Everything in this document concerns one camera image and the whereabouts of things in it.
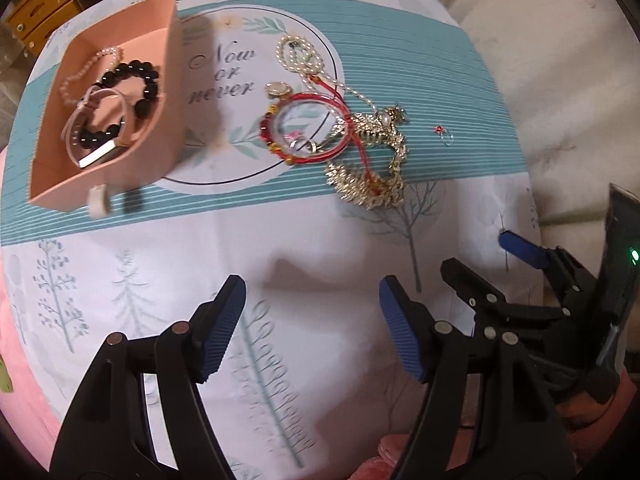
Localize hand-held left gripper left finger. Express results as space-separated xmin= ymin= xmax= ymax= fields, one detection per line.
xmin=50 ymin=274 xmax=247 ymax=480

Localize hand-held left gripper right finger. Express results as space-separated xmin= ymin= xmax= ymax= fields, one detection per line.
xmin=378 ymin=275 xmax=571 ymax=480

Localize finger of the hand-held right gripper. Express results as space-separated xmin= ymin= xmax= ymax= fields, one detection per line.
xmin=498 ymin=230 xmax=608 ymax=321
xmin=440 ymin=257 xmax=571 ymax=346

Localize pink jewelry box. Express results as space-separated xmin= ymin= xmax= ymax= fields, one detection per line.
xmin=27 ymin=0 xmax=187 ymax=219

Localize tree print tablecloth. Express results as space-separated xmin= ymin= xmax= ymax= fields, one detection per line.
xmin=0 ymin=0 xmax=543 ymax=480

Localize silver rings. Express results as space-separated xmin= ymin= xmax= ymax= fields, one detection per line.
xmin=290 ymin=135 xmax=321 ymax=156

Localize pink blanket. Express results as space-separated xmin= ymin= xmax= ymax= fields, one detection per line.
xmin=0 ymin=146 xmax=418 ymax=480

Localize wooden drawer cabinet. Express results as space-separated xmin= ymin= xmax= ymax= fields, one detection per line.
xmin=0 ymin=0 xmax=96 ymax=57

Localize gold leaf necklace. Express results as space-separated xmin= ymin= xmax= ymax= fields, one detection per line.
xmin=322 ymin=102 xmax=412 ymax=211

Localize red bead bracelet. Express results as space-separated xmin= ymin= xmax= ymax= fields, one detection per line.
xmin=259 ymin=102 xmax=302 ymax=162

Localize red string bracelet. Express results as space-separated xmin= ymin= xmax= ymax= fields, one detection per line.
xmin=275 ymin=74 xmax=383 ymax=196

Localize pink strap wristwatch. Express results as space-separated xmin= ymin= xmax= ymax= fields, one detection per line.
xmin=60 ymin=85 xmax=140 ymax=170

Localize black bead bracelet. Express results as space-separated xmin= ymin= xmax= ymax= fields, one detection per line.
xmin=75 ymin=60 xmax=163 ymax=151

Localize white pearl necklace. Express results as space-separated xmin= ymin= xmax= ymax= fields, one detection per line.
xmin=275 ymin=34 xmax=382 ymax=111

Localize pink pearl bracelet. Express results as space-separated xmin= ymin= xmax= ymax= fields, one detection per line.
xmin=60 ymin=46 xmax=125 ymax=107

